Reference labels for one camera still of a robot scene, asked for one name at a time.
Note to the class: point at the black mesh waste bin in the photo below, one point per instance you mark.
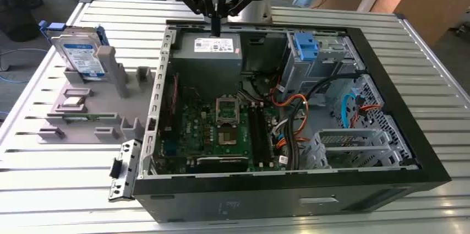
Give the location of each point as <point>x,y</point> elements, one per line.
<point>20,24</point>

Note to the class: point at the empty blue drive carrier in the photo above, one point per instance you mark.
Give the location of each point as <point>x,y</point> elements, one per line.
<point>305,49</point>

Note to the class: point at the green motherboard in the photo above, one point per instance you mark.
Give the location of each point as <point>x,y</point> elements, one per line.
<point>196,119</point>

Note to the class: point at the green RAM stick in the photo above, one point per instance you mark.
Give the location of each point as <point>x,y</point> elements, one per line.
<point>81,118</point>

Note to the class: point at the black graphics card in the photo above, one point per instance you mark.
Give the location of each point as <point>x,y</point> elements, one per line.
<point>220,163</point>

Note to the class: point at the metal disk bay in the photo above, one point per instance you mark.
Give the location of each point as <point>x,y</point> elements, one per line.
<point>353,148</point>

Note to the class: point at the silver CPU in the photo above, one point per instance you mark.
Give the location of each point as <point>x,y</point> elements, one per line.
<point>73,102</point>

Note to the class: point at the metal hinged case bracket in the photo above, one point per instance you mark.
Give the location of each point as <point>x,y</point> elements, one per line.
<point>129,162</point>

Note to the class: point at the black RAM slot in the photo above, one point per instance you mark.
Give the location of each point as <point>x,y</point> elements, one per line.
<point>263,135</point>
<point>259,135</point>
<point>255,135</point>
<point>267,135</point>

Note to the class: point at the grey power supply unit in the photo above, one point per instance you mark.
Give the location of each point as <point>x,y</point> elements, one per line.
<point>205,74</point>

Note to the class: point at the grey parts rack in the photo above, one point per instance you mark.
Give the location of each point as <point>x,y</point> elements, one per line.
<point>102,113</point>

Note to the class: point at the black PC case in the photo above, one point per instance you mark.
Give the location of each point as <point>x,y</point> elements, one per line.
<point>256,203</point>

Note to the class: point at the black chair base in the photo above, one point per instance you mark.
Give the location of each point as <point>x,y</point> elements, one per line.
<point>463,29</point>

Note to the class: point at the metal drive cage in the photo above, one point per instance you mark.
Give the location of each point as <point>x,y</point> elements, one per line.
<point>325,64</point>

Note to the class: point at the CPU socket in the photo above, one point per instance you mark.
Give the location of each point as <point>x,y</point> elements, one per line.
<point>227,137</point>

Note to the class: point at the hard disk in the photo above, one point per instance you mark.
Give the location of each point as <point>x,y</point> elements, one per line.
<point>80,57</point>

